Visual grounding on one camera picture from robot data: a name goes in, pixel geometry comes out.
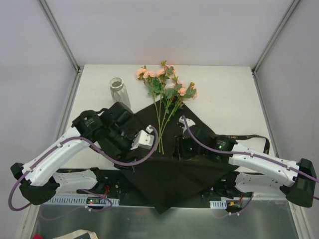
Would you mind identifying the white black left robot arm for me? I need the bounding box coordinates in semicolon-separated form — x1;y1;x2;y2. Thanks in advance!
10;102;138;205

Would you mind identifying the black paper flower wrap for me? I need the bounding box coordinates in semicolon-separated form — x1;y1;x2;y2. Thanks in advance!
94;103;239;215

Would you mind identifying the left white cable duct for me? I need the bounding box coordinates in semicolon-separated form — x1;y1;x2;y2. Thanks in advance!
44;196;120;207

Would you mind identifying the cream tote bag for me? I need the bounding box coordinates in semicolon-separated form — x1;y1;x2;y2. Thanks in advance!
53;230;98;239

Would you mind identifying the aluminium front frame rail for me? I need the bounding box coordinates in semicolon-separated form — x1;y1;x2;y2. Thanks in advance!
31;174;302;200

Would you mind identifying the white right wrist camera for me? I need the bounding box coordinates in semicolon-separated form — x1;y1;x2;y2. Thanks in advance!
178;116;196;138

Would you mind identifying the red cloth item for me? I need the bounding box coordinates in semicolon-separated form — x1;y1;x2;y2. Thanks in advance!
32;234;44;239

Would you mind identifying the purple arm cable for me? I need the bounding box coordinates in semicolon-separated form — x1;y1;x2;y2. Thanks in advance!
181;115;319;216
8;125;160;212

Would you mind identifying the black ribbon gold lettering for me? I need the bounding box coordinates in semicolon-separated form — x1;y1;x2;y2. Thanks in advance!
224;134;271;156

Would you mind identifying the right white cable duct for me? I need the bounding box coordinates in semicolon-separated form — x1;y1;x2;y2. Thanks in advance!
209;199;244;209

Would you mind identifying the white cable duct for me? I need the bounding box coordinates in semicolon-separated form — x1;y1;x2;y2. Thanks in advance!
44;196;120;207
209;199;244;209

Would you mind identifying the right aluminium frame post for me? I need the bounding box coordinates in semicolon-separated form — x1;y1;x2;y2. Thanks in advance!
251;0;302;74

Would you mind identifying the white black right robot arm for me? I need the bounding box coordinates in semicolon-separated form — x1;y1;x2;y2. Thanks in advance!
174;126;317;208

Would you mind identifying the pink artificial flower bouquet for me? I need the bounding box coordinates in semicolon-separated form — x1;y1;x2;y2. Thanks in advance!
135;61;198;154

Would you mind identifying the white ribbed ceramic vase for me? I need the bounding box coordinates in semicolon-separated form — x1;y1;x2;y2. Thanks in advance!
109;77;131;109

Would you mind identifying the left aluminium frame post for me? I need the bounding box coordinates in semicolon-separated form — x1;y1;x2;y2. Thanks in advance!
38;0;84;73

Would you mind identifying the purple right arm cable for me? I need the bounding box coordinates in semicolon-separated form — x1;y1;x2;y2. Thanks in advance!
181;115;319;216

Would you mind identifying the aluminium frame post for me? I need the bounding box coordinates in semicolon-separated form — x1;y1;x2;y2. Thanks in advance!
251;0;302;74
38;0;84;73

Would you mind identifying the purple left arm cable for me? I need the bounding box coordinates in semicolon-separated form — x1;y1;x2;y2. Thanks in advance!
8;125;160;212

